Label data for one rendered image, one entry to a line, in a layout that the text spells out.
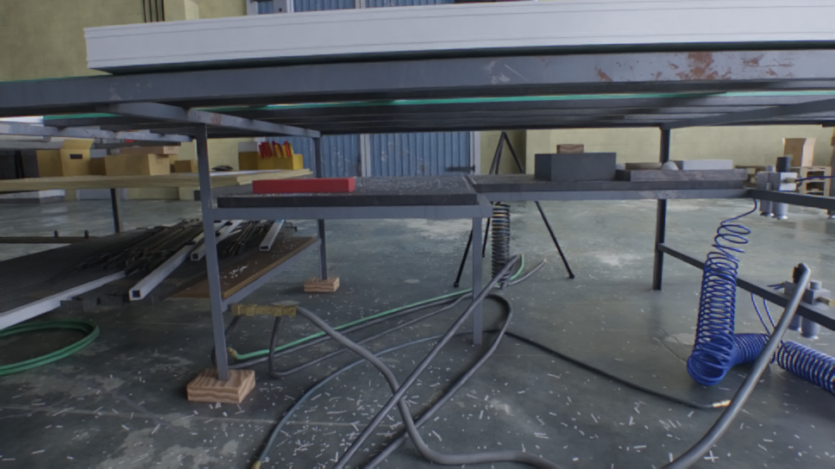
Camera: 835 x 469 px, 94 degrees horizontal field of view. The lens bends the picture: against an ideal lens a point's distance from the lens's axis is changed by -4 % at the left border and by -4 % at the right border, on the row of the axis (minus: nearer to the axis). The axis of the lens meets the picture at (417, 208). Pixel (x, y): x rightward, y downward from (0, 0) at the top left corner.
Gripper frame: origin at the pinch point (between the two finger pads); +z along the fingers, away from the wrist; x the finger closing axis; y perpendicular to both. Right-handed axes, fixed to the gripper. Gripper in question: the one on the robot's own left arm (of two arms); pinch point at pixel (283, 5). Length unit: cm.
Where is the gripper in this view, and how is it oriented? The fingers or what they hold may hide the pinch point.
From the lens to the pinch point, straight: 81.2
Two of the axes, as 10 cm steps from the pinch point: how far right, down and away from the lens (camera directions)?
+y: -10.0, 0.1, 0.7
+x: -0.7, 1.3, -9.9
